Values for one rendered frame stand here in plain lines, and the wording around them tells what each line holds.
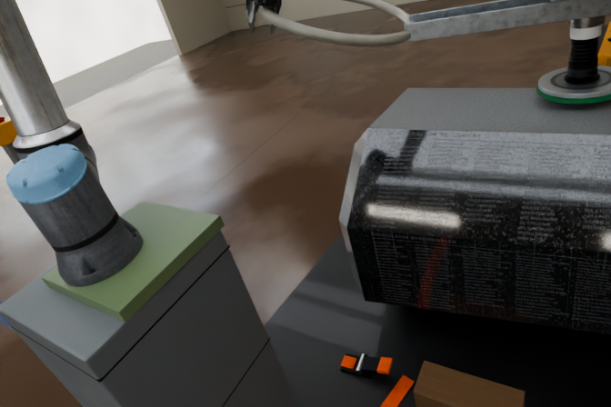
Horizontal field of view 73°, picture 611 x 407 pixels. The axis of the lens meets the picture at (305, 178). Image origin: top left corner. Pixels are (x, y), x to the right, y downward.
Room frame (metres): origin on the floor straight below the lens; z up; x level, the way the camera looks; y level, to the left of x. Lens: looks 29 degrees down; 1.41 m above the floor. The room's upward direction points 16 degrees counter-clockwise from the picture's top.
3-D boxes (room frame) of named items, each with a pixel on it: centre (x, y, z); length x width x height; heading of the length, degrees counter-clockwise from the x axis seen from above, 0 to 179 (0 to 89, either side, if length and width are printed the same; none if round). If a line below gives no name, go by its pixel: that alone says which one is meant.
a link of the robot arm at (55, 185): (0.85, 0.52, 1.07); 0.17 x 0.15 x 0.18; 21
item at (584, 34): (1.04, -0.82, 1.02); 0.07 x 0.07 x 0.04
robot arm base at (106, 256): (0.85, 0.52, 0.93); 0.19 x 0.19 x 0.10
